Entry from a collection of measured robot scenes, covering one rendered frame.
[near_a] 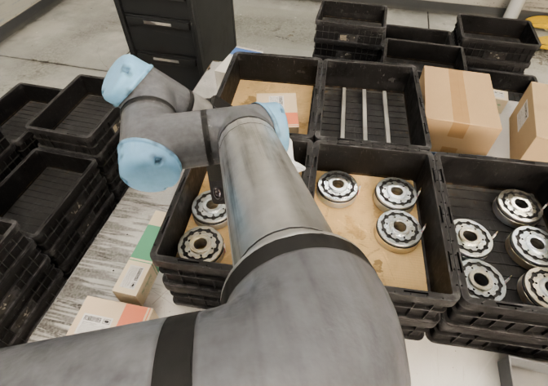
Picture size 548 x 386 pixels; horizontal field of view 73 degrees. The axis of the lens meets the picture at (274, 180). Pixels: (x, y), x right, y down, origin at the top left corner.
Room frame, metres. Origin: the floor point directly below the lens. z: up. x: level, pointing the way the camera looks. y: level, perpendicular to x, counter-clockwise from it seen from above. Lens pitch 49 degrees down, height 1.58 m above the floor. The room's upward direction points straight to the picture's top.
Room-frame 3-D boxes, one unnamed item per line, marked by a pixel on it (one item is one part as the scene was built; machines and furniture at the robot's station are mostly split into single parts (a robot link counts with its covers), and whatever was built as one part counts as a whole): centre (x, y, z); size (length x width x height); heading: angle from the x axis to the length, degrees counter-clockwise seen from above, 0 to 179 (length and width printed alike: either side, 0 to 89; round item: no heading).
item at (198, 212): (0.55, 0.15, 0.86); 0.10 x 0.10 x 0.01
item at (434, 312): (0.49, -0.22, 0.87); 0.40 x 0.30 x 0.11; 172
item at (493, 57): (1.99, -1.24, 0.37); 0.40 x 0.30 x 0.45; 76
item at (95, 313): (0.28, 0.36, 0.74); 0.16 x 0.12 x 0.07; 79
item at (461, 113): (1.00, -0.61, 0.78); 0.30 x 0.22 x 0.16; 166
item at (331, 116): (0.89, -0.28, 0.87); 0.40 x 0.30 x 0.11; 172
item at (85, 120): (1.31, 0.83, 0.37); 0.40 x 0.30 x 0.45; 166
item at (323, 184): (0.61, -0.16, 0.86); 0.10 x 0.10 x 0.01
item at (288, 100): (0.87, -0.01, 0.87); 0.16 x 0.12 x 0.07; 1
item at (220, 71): (1.33, 0.14, 0.75); 0.20 x 0.12 x 0.09; 158
